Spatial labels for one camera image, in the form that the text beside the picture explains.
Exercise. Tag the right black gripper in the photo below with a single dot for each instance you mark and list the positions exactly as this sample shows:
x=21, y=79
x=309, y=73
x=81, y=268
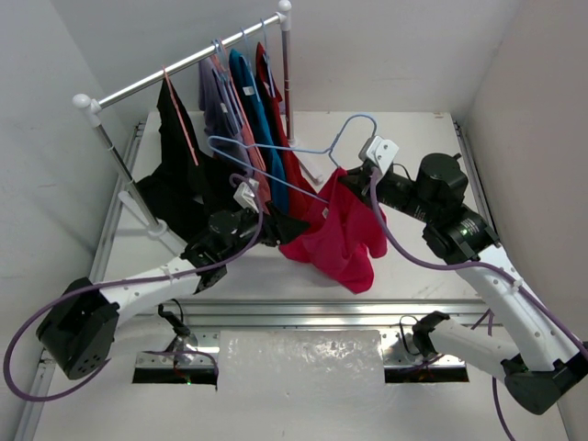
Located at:
x=359, y=181

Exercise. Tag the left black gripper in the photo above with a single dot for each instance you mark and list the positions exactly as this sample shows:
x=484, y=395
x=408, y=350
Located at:
x=271, y=227

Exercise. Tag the magenta t-shirt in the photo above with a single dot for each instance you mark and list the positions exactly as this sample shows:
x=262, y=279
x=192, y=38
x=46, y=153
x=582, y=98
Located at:
x=344, y=236

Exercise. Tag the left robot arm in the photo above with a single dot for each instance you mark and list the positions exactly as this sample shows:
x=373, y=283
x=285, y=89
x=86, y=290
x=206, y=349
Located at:
x=79, y=331

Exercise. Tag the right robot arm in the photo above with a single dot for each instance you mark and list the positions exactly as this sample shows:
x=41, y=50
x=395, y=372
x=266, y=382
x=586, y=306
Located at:
x=542, y=359

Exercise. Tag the dark red t-shirt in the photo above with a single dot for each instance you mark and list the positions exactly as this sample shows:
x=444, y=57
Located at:
x=301, y=194

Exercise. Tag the purple t-shirt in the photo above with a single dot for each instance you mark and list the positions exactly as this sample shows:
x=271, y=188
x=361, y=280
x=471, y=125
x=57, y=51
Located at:
x=221, y=118

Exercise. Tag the black t-shirt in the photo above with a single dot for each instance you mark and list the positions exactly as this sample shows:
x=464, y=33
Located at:
x=177, y=192

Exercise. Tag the salmon pink t-shirt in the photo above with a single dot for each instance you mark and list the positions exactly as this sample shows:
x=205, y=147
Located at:
x=257, y=162

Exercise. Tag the blue hanger in red shirt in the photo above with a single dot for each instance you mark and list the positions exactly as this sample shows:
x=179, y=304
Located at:
x=266, y=57

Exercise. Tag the teal t-shirt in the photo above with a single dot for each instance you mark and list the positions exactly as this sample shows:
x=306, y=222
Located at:
x=255, y=113

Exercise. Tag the blue hanger in purple shirt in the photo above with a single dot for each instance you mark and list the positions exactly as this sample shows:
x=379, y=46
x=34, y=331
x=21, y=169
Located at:
x=222, y=65

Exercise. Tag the blue hanger in teal shirt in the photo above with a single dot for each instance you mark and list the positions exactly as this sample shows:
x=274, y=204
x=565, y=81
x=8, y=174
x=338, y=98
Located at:
x=251, y=89

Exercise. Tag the silver clothes rack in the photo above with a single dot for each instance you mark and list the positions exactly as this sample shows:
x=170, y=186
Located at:
x=90, y=108

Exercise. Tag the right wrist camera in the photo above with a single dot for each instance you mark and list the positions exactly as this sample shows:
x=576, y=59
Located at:
x=379, y=152

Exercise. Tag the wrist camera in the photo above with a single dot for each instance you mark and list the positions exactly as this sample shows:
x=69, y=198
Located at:
x=379, y=152
x=245, y=194

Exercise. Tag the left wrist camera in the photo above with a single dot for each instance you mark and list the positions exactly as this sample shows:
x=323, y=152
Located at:
x=245, y=194

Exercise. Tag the aluminium rail frame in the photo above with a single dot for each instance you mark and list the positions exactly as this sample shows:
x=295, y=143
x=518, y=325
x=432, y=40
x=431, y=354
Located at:
x=300, y=359

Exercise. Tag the pink wire hanger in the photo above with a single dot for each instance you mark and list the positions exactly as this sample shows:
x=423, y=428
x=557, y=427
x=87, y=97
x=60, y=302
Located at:
x=180, y=117

